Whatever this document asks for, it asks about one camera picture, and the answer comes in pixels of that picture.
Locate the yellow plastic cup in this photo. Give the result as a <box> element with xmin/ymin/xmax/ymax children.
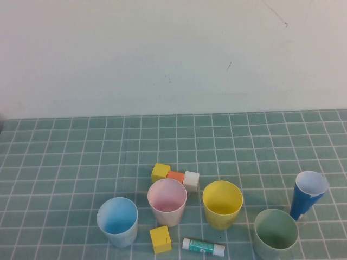
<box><xmin>202</xmin><ymin>180</ymin><xmax>244</xmax><ymax>231</ymax></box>

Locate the light blue plastic cup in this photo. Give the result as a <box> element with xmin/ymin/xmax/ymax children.
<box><xmin>97</xmin><ymin>197</ymin><xmax>139</xmax><ymax>248</ymax></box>

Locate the green plastic cup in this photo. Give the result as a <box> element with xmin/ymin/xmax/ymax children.
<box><xmin>254</xmin><ymin>208</ymin><xmax>299</xmax><ymax>260</ymax></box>

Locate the yellow wooden cube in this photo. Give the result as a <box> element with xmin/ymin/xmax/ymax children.
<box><xmin>149</xmin><ymin>225</ymin><xmax>172</xmax><ymax>255</ymax></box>
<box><xmin>151</xmin><ymin>162</ymin><xmax>171</xmax><ymax>184</ymax></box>

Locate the orange wooden block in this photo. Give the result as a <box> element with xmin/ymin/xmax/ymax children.
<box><xmin>166</xmin><ymin>171</ymin><xmax>185</xmax><ymax>184</ymax></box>

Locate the white wooden block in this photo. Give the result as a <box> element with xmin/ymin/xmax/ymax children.
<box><xmin>182</xmin><ymin>171</ymin><xmax>201</xmax><ymax>192</ymax></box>

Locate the pink plastic cup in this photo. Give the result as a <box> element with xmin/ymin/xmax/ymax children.
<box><xmin>147</xmin><ymin>178</ymin><xmax>188</xmax><ymax>228</ymax></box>

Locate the green grid tablecloth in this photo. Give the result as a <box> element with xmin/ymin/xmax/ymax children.
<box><xmin>0</xmin><ymin>109</ymin><xmax>347</xmax><ymax>260</ymax></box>

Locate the green white glue stick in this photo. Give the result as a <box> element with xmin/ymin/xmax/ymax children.
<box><xmin>182</xmin><ymin>237</ymin><xmax>226</xmax><ymax>257</ymax></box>

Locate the blue paper cone cup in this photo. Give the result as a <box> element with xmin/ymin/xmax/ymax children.
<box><xmin>289</xmin><ymin>170</ymin><xmax>330</xmax><ymax>222</ymax></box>

